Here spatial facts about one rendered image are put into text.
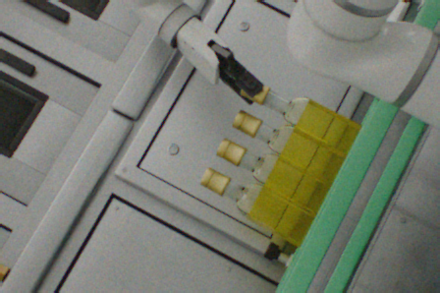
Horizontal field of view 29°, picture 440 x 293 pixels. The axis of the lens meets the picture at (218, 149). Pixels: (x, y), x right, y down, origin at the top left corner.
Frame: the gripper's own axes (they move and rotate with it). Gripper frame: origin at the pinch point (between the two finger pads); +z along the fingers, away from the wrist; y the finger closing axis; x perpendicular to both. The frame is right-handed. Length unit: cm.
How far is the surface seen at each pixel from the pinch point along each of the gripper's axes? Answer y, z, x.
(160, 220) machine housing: -16.4, 2.7, -25.9
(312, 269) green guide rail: 14.3, 28.5, -18.4
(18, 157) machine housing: -16.0, -25.0, -35.7
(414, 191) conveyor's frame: 15.7, 31.9, 0.8
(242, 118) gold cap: 1.8, 3.1, -5.3
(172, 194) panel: -11.4, 1.6, -21.4
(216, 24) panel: -12.0, -15.4, 8.6
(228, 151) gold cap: 2.0, 5.4, -11.3
